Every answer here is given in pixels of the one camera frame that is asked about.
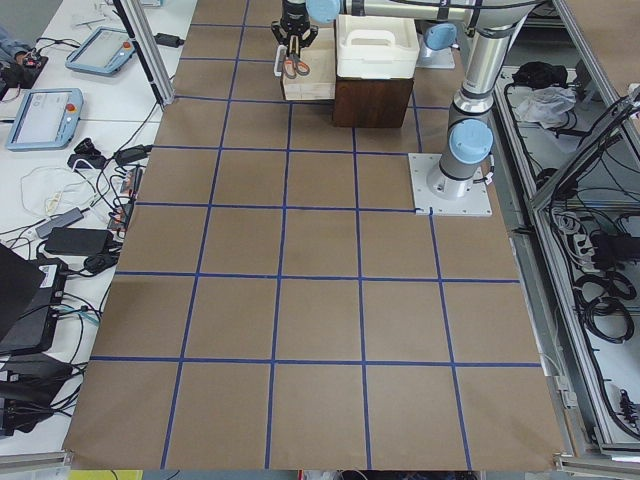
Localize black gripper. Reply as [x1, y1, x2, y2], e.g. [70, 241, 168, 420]
[271, 0, 318, 63]

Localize grey red handled scissors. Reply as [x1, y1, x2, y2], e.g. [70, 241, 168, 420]
[282, 55, 311, 80]

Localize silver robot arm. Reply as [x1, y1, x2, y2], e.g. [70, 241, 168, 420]
[305, 1, 538, 28]
[270, 0, 536, 200]

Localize dark wooden drawer cabinet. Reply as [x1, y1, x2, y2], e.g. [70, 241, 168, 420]
[332, 77, 414, 128]

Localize white plastic tray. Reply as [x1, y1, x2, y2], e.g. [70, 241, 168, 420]
[336, 15, 419, 80]

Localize blue teach pendant far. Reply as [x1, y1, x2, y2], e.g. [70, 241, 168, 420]
[65, 26, 134, 76]

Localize blue teach pendant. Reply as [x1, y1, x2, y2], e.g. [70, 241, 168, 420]
[65, 26, 134, 76]
[5, 88, 84, 151]

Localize white cloth rag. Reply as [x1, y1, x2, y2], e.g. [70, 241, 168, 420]
[514, 86, 576, 128]

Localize blue teach pendant near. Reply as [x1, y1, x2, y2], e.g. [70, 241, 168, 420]
[5, 88, 84, 151]

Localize black power adapter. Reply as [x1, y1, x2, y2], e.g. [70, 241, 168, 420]
[44, 227, 113, 256]

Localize black laptop computer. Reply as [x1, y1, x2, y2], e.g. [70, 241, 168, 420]
[1, 246, 67, 356]

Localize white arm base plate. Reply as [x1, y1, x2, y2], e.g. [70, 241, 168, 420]
[416, 24, 456, 70]
[408, 153, 492, 217]

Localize aluminium frame post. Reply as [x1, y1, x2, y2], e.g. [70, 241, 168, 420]
[113, 0, 175, 107]

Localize white coiled cable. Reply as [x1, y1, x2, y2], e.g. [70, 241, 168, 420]
[19, 166, 101, 219]

